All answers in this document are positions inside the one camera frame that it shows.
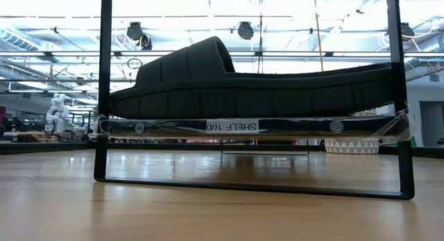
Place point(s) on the black foam slide sandal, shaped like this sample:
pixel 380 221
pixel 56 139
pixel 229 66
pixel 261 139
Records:
pixel 243 102

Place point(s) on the white shelf label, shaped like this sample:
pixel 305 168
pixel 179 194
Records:
pixel 232 126

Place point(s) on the black hanging ceiling lamp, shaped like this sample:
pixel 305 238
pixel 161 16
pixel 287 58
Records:
pixel 245 31
pixel 135 31
pixel 408 32

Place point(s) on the white triangle-patterned plant pot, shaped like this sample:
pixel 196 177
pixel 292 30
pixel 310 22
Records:
pixel 350 146

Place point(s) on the white robot figure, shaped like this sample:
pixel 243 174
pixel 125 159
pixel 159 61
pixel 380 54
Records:
pixel 57 109

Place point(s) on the black aluminium table frame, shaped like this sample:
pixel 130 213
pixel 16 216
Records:
pixel 41 148

